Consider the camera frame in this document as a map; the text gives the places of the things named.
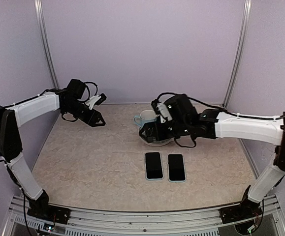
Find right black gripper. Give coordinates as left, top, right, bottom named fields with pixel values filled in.
left=139, top=118, right=190, bottom=143

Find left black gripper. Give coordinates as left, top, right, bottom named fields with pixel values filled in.
left=62, top=99, right=105, bottom=126

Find purple edged black phone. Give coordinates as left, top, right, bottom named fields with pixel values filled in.
left=146, top=152, right=163, bottom=179

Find light blue phone case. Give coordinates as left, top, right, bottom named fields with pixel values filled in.
left=167, top=153, right=187, bottom=183
left=144, top=151, right=164, bottom=181

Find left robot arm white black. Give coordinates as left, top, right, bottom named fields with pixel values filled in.
left=0, top=79, right=107, bottom=219

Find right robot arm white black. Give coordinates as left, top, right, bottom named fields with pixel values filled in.
left=139, top=92, right=285, bottom=218

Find light blue ceramic mug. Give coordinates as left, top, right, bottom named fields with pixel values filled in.
left=133, top=110, right=157, bottom=128

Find grey ceramic plate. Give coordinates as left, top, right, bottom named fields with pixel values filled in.
left=139, top=134, right=173, bottom=147

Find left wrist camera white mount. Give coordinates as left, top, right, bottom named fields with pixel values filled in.
left=85, top=93, right=107, bottom=110

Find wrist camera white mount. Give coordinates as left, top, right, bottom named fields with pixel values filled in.
left=151, top=99, right=172, bottom=123
left=85, top=93, right=107, bottom=110

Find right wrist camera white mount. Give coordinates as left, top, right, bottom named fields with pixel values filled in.
left=151, top=99, right=172, bottom=123

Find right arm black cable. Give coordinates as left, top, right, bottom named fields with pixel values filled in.
left=154, top=92, right=285, bottom=121

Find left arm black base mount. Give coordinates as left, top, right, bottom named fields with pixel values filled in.
left=27, top=205, right=71, bottom=225

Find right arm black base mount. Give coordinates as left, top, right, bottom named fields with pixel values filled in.
left=219, top=200, right=263, bottom=224

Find left aluminium frame post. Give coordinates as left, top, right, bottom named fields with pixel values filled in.
left=33, top=0, right=61, bottom=89

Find aluminium frame post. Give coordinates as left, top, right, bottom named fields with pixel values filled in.
left=33, top=0, right=61, bottom=89
left=222, top=0, right=252, bottom=108

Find right aluminium frame post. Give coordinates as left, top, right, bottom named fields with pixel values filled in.
left=222, top=0, right=252, bottom=108

